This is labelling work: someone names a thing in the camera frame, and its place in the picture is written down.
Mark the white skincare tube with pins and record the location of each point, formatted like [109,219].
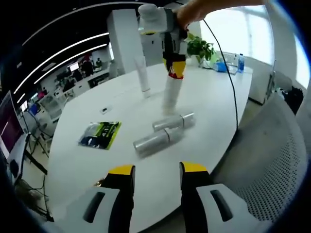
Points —
[143,77]

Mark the green black skincare sachet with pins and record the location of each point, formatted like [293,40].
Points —
[102,134]

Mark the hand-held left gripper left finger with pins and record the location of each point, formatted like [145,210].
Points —
[119,199]

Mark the ceiling light strip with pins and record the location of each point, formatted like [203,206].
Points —
[73,46]
[73,59]

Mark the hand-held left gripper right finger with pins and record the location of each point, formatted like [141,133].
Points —
[194,199]

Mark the black leg standing desk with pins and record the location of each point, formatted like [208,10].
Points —
[22,148]

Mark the grey mesh office chair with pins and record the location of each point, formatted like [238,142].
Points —
[267,157]

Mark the blue box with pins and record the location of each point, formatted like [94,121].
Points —
[32,111]

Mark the blue tissue pack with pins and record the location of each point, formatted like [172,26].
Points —
[221,66]

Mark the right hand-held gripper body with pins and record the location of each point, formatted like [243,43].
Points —
[155,18]

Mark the black bag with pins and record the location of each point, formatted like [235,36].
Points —
[294,99]

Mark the purple screen monitor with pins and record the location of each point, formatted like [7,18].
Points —
[9,123]

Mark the person's right hand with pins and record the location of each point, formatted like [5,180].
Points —
[192,13]

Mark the potted green plant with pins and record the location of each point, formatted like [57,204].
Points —
[199,48]

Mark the blue label water bottle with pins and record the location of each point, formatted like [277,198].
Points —
[240,64]

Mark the white low cabinet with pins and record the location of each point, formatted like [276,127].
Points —
[257,87]

